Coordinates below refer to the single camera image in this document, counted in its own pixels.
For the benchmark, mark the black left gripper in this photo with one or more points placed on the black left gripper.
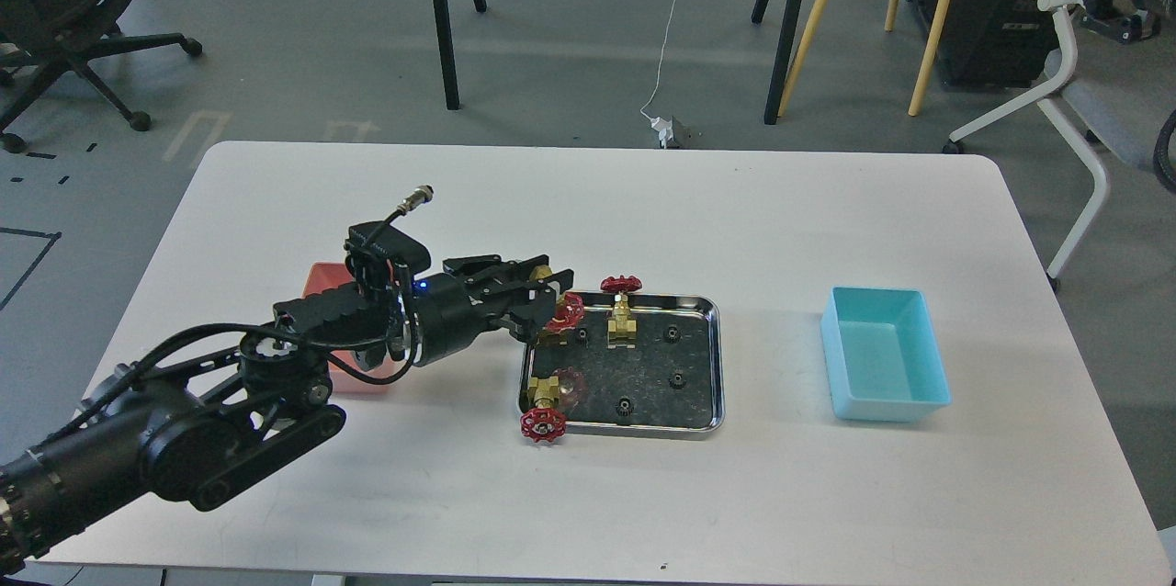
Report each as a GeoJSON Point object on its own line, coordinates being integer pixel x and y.
{"type": "Point", "coordinates": [423, 318]}

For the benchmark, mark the brass valve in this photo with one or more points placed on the brass valve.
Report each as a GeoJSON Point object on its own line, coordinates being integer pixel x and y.
{"type": "Point", "coordinates": [621, 325]}
{"type": "Point", "coordinates": [552, 338]}
{"type": "Point", "coordinates": [542, 419]}
{"type": "Point", "coordinates": [569, 311]}

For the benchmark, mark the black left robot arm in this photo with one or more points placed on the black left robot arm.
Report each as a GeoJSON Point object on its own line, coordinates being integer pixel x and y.
{"type": "Point", "coordinates": [215, 409]}

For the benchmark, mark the small black gear lower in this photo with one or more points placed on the small black gear lower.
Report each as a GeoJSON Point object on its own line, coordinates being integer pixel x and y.
{"type": "Point", "coordinates": [624, 407]}

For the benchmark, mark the pink plastic box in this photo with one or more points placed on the pink plastic box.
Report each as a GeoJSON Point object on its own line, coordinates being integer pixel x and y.
{"type": "Point", "coordinates": [326, 275]}

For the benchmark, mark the blue plastic box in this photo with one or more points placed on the blue plastic box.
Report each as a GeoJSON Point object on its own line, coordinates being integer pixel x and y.
{"type": "Point", "coordinates": [882, 357]}

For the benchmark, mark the stainless steel tray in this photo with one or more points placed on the stainless steel tray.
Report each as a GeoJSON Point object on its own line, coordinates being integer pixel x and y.
{"type": "Point", "coordinates": [593, 377]}

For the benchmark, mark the black office chair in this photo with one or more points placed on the black office chair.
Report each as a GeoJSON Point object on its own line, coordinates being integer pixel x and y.
{"type": "Point", "coordinates": [57, 36]}

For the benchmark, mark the white charger with cable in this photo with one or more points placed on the white charger with cable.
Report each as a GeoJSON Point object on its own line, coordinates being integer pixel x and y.
{"type": "Point", "coordinates": [661, 125]}

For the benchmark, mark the white frame grey chair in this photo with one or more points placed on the white frame grey chair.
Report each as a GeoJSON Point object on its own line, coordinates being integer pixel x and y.
{"type": "Point", "coordinates": [1098, 91]}

